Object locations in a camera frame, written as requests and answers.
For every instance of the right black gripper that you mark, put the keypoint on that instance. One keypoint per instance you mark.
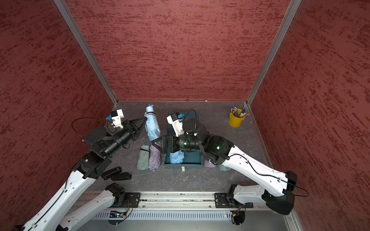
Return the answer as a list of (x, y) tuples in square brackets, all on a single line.
[(166, 139)]

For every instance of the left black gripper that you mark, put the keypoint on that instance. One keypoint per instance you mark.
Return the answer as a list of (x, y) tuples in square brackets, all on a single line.
[(132, 130)]

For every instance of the light blue umbrella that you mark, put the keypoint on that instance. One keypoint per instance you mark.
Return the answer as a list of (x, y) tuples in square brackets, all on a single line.
[(177, 157), (151, 126)]

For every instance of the teal three-drawer cabinet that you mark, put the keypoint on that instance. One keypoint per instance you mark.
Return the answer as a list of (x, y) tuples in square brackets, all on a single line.
[(192, 160)]

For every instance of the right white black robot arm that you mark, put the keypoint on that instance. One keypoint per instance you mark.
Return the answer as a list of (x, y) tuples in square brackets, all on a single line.
[(274, 188)]

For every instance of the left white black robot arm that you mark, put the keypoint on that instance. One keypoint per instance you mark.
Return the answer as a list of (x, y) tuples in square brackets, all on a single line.
[(102, 146)]

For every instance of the left lilac umbrella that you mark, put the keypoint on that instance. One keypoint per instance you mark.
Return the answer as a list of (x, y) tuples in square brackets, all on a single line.
[(155, 158)]

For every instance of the lilac umbrella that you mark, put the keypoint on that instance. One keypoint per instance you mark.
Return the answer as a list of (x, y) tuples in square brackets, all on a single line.
[(209, 164), (155, 158)]

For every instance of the left sage green umbrella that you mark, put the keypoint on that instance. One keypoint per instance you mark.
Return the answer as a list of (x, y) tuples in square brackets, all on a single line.
[(144, 156)]

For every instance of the sage green umbrella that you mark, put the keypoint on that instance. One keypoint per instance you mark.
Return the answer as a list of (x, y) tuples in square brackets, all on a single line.
[(144, 156), (224, 168)]

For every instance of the right lilac umbrella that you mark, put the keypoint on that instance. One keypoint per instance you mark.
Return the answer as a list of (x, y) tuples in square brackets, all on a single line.
[(209, 164)]

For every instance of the right sage green umbrella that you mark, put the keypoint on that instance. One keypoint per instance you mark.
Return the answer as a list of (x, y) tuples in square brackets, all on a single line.
[(224, 168)]

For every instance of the black block near left base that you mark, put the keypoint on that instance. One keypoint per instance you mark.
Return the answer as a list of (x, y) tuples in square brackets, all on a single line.
[(110, 173)]

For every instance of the yellow pen cup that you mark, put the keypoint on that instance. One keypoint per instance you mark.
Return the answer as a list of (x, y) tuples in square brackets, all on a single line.
[(236, 122)]

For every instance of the pens in cup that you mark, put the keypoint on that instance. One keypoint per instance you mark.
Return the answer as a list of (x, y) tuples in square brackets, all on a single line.
[(239, 113)]

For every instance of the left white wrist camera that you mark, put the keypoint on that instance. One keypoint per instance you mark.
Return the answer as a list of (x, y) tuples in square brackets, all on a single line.
[(115, 118)]

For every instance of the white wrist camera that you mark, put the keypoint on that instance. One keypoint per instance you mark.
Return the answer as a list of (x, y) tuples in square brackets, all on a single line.
[(115, 118), (176, 120)]

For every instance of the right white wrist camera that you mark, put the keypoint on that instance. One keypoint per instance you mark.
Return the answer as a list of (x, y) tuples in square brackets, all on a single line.
[(176, 120)]

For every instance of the aluminium front rail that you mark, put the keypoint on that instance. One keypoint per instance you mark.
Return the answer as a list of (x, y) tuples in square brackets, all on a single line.
[(178, 201)]

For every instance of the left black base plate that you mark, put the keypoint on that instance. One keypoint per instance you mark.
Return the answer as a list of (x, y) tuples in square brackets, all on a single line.
[(133, 199)]

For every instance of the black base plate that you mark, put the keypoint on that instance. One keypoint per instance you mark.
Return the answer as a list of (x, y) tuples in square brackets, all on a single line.
[(133, 199), (223, 200)]

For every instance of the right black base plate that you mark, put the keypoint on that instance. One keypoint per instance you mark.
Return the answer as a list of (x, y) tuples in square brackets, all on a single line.
[(223, 200)]

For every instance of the left aluminium corner post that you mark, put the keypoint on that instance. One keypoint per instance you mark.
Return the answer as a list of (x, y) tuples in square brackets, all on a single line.
[(71, 23)]

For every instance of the aluminium corner post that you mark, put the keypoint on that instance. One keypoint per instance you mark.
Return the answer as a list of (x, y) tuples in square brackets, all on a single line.
[(71, 23), (282, 30)]

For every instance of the right aluminium corner post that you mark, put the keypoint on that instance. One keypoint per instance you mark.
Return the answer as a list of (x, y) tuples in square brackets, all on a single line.
[(282, 30)]

